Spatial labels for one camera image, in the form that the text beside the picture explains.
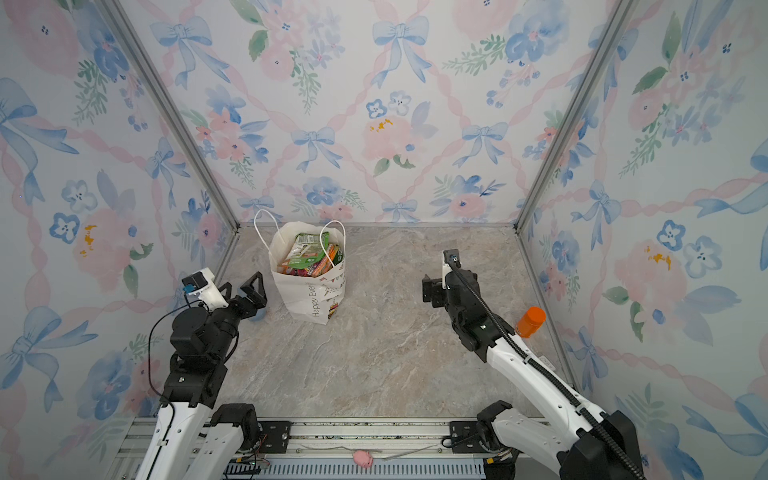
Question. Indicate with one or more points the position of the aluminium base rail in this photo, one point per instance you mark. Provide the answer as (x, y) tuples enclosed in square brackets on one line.
[(322, 448)]

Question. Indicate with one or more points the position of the orange pill bottle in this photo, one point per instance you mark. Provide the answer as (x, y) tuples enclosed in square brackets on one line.
[(530, 322)]

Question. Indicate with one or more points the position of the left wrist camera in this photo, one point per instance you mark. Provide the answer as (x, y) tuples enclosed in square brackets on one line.
[(200, 287)]

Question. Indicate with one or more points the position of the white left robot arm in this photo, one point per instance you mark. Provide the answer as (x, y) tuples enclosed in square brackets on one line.
[(193, 437)]

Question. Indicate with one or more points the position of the aluminium enclosure frame post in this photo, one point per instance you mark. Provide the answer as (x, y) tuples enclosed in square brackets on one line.
[(117, 19), (606, 46)]

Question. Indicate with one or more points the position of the aluminium enclosure frame post right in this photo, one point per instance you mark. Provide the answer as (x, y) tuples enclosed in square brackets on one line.
[(606, 46)]

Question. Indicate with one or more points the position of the orange Fox's candy bag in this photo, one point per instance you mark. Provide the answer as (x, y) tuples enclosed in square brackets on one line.
[(333, 257)]

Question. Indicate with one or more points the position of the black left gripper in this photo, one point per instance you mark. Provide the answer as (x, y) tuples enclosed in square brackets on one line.
[(248, 308)]

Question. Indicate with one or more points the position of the pink small ball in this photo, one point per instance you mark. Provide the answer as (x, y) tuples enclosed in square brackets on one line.
[(363, 459)]

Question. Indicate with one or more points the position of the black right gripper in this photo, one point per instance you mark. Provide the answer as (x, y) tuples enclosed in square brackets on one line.
[(433, 287)]

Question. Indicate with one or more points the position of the light blue oval object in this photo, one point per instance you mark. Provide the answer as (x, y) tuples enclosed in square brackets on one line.
[(260, 315)]

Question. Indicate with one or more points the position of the green orange snack packet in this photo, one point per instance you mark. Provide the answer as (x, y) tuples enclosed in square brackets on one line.
[(308, 249)]

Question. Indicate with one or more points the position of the aluminium enclosure frame post left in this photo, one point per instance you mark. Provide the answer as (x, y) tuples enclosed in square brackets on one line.
[(117, 19)]

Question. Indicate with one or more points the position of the white printed paper bag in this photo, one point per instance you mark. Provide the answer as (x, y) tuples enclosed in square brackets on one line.
[(308, 299)]

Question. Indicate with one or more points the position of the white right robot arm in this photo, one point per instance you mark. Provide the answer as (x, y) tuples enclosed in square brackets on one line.
[(577, 439)]

